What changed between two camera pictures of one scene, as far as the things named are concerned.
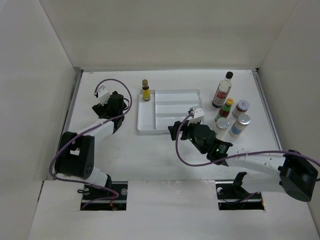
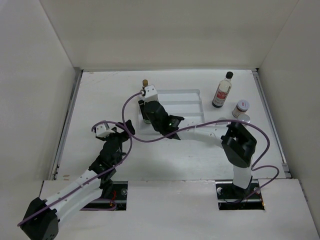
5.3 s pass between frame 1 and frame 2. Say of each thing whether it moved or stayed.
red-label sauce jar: stayed
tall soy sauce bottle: stayed
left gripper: moved
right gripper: moved
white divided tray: stayed
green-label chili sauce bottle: moved
